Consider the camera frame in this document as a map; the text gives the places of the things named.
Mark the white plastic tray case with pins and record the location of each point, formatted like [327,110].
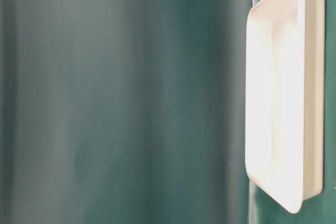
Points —
[284,118]

